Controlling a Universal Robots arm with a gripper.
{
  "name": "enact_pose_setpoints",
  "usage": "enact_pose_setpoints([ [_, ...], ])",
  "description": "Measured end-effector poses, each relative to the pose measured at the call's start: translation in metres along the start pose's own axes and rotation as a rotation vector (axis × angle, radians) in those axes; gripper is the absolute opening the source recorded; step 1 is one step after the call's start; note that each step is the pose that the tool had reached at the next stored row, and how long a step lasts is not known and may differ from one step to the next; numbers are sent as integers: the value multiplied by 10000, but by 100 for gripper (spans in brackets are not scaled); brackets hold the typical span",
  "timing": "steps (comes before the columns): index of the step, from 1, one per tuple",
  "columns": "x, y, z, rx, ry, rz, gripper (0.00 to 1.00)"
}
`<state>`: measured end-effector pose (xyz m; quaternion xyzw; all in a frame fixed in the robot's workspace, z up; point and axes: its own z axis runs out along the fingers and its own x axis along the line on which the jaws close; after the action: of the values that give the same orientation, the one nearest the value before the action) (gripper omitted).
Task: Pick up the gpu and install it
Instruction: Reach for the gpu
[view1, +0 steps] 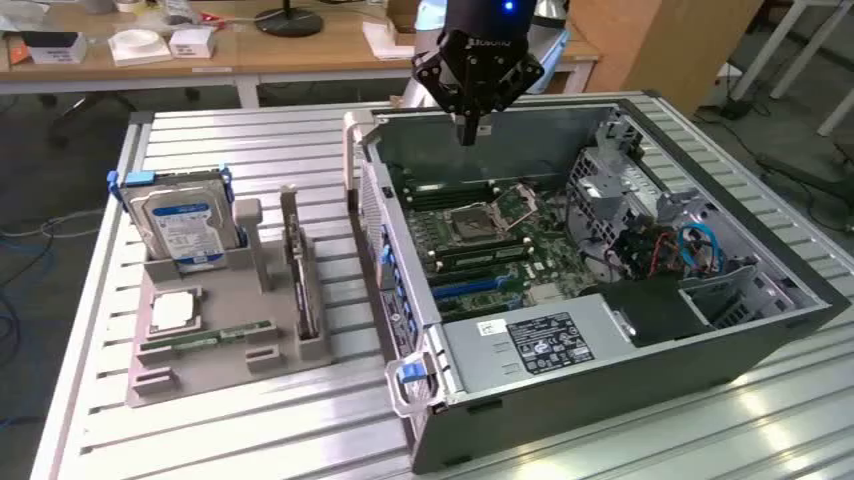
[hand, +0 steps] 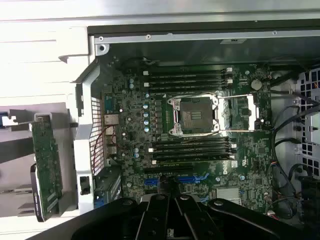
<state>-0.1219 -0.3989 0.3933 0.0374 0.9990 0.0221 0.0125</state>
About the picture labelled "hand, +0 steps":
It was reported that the silver chipset heatsink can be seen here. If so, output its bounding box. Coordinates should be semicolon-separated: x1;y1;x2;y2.
215;187;241;204

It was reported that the blue expansion slot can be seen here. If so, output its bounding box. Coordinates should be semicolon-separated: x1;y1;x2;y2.
144;176;197;185

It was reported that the green motherboard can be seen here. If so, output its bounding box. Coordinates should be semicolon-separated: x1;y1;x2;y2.
99;59;274;215

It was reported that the metal locking lever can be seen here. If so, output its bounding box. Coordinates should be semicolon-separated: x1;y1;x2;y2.
172;127;257;138
216;93;255;99

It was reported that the black grey PC case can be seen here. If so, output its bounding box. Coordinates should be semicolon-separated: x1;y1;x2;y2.
58;24;320;240

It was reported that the CPU socket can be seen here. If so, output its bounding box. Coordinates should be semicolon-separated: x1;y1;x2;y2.
167;96;221;137

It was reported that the metal socket cover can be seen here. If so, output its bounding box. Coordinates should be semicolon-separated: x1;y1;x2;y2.
217;94;261;132

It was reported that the metal disk bay cage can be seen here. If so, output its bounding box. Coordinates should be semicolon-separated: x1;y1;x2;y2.
295;66;320;177

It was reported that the silver coin battery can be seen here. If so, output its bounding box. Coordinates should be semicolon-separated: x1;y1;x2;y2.
250;79;263;91

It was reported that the red and black wire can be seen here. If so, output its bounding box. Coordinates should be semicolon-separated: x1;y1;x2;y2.
91;124;116;171

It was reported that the black cable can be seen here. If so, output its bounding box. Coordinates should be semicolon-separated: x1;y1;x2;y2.
271;104;311;181

